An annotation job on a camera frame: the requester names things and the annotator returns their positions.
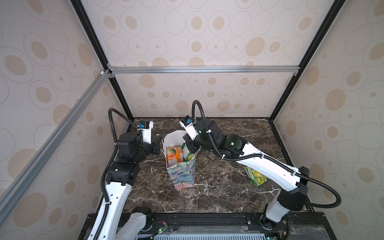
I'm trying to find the green tea candy packet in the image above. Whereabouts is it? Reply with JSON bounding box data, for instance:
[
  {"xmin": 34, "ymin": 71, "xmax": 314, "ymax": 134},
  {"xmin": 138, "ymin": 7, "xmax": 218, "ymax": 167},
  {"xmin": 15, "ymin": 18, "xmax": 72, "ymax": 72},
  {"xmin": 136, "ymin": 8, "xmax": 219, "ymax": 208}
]
[{"xmin": 182, "ymin": 143, "xmax": 195, "ymax": 162}]

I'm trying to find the large orange snack packet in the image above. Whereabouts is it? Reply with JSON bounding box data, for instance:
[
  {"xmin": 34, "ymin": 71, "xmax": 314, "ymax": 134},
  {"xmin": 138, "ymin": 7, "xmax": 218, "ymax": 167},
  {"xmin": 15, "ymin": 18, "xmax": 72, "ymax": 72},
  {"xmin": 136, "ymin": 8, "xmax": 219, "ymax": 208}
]
[{"xmin": 166, "ymin": 146, "xmax": 184, "ymax": 167}]

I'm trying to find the white paper bag colourful print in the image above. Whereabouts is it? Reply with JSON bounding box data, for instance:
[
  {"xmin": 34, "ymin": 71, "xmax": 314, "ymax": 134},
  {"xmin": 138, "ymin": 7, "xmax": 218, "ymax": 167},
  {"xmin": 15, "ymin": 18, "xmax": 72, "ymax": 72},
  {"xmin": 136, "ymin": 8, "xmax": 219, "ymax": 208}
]
[{"xmin": 162, "ymin": 130, "xmax": 201, "ymax": 190}]

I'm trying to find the yellow green Fox's packet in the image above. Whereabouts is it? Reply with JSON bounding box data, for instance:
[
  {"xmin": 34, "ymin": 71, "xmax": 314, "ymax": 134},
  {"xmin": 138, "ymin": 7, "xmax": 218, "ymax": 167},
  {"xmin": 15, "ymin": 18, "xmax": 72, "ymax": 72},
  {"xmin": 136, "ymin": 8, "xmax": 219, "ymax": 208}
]
[{"xmin": 245, "ymin": 167, "xmax": 270, "ymax": 187}]

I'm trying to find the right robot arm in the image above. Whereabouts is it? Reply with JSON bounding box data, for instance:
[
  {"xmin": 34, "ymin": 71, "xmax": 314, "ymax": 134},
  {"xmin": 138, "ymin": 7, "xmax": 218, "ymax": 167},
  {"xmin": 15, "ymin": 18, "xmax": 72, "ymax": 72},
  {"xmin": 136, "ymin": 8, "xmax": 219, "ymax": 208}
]
[{"xmin": 180, "ymin": 100, "xmax": 342, "ymax": 223}]

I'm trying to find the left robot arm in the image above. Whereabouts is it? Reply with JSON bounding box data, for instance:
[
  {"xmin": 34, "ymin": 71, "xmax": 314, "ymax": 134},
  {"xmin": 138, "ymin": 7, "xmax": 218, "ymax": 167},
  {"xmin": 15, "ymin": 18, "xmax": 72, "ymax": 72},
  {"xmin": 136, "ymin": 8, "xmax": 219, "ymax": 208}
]
[{"xmin": 88, "ymin": 108, "xmax": 162, "ymax": 240}]

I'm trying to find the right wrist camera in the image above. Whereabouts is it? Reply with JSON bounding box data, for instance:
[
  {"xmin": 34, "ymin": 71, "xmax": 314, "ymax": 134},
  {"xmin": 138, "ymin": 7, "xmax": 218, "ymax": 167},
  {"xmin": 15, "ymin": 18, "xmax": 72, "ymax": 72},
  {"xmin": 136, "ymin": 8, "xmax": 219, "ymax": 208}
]
[{"xmin": 180, "ymin": 116, "xmax": 198, "ymax": 140}]

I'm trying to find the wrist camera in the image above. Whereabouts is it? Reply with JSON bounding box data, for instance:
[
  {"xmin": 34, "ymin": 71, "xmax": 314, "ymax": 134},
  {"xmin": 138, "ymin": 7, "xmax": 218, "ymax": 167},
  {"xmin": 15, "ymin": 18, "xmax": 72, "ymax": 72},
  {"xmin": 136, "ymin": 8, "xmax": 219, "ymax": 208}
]
[
  {"xmin": 180, "ymin": 116, "xmax": 198, "ymax": 140},
  {"xmin": 138, "ymin": 120, "xmax": 154, "ymax": 144}
]

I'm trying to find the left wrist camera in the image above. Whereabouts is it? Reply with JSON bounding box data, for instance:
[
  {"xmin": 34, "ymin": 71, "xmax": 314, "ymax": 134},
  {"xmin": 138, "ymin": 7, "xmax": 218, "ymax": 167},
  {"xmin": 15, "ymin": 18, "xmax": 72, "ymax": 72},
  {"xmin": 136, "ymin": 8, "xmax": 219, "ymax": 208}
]
[{"xmin": 138, "ymin": 120, "xmax": 154, "ymax": 144}]

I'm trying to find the horizontal aluminium frame bar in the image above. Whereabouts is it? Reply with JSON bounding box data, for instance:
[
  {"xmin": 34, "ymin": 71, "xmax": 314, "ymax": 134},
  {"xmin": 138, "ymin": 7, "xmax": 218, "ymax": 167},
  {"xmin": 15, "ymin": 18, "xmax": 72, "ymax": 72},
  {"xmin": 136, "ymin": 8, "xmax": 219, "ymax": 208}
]
[{"xmin": 110, "ymin": 65, "xmax": 300, "ymax": 75}]

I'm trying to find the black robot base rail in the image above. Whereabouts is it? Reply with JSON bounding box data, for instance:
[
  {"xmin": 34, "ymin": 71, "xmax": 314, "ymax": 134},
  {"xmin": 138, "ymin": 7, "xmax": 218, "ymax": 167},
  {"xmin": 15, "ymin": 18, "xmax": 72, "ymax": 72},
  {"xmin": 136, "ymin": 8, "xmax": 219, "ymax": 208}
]
[{"xmin": 78, "ymin": 212, "xmax": 337, "ymax": 240}]

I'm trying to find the diagonal aluminium frame bar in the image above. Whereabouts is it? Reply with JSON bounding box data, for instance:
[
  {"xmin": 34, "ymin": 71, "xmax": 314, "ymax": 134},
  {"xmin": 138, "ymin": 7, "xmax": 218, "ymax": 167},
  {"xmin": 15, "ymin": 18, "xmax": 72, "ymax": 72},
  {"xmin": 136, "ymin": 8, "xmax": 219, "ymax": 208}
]
[{"xmin": 1, "ymin": 70, "xmax": 111, "ymax": 225}]

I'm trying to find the left black frame post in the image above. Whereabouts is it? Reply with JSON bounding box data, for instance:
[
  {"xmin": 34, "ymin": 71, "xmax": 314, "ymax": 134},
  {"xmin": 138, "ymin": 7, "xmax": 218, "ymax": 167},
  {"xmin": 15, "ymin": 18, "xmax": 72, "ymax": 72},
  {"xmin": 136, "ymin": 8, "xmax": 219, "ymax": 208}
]
[{"xmin": 70, "ymin": 0, "xmax": 135, "ymax": 121}]

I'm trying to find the black frame post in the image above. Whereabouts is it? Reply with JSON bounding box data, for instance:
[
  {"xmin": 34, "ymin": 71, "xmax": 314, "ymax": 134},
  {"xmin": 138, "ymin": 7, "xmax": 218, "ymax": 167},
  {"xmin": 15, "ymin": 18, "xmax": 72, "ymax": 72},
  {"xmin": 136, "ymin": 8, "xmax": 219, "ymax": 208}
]
[
  {"xmin": 70, "ymin": 0, "xmax": 135, "ymax": 121},
  {"xmin": 269, "ymin": 0, "xmax": 347, "ymax": 123}
]

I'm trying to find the right black frame post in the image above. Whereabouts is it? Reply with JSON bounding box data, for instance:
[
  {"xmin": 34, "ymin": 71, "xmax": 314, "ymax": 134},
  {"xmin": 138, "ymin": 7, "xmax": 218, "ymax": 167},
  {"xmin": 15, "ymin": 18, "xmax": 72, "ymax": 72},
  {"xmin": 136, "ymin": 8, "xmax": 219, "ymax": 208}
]
[{"xmin": 269, "ymin": 0, "xmax": 347, "ymax": 123}]

